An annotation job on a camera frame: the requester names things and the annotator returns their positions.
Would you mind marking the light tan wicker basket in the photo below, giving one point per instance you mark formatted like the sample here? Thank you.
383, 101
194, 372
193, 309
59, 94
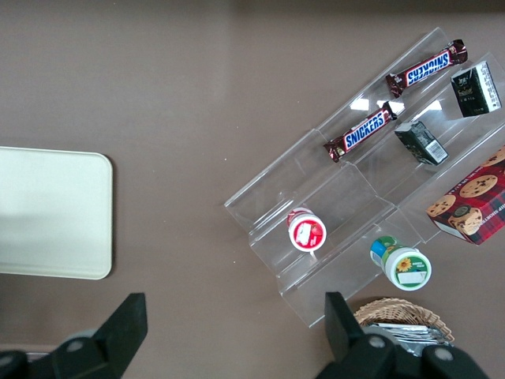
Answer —
398, 312

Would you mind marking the Snickers chocolate bar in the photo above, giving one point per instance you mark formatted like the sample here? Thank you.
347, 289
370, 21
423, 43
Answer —
428, 69
361, 132

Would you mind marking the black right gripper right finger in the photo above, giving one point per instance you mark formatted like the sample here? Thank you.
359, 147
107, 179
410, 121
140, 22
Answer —
347, 339

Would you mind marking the green lid yogurt cup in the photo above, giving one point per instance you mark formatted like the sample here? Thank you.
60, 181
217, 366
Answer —
406, 268

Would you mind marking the red plaid cookie box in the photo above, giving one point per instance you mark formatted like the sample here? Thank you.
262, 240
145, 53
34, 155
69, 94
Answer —
473, 201

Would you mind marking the cream rectangular serving tray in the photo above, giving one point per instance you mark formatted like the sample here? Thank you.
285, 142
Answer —
51, 213

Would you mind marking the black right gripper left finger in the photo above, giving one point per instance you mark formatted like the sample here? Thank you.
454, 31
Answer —
118, 335

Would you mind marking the clear acrylic step riser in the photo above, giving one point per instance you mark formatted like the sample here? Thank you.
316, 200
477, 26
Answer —
442, 130
327, 197

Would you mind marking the small black carton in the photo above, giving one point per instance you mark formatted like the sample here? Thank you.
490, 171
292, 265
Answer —
475, 88
422, 142

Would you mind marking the silver foil tray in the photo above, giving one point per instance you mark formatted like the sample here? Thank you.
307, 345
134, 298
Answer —
410, 335

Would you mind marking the red lid yogurt cup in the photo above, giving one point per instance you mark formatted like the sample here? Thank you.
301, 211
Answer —
307, 235

